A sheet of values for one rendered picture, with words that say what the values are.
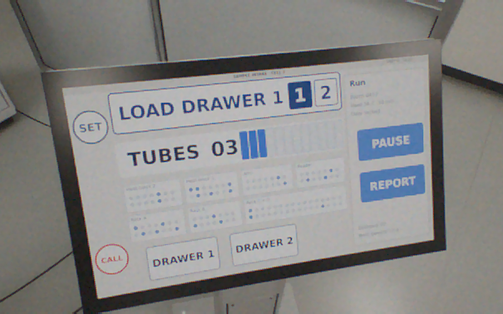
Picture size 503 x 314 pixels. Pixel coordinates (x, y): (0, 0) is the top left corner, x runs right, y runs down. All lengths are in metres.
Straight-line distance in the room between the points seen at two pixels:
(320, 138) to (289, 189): 0.08
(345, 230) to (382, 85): 0.21
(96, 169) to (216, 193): 0.15
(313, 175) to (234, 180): 0.11
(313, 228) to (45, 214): 1.53
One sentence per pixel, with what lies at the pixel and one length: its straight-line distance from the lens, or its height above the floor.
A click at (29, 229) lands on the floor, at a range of 1.93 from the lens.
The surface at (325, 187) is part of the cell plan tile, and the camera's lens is 0.56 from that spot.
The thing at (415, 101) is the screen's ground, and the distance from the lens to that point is 0.60.
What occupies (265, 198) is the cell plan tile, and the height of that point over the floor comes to 1.05.
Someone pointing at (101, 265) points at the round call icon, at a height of 1.01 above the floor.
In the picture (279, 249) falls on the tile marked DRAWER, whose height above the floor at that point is 1.00.
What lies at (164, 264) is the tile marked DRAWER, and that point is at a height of 1.00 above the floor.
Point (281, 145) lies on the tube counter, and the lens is 0.53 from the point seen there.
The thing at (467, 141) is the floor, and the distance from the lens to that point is 2.41.
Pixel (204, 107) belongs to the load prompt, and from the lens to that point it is 0.51.
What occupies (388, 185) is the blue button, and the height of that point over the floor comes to 1.05.
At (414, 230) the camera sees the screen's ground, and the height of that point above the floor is 0.99.
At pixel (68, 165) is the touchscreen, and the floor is 1.11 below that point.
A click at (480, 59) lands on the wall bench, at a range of 2.67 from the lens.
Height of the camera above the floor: 1.49
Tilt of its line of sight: 48 degrees down
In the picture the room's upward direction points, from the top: 3 degrees clockwise
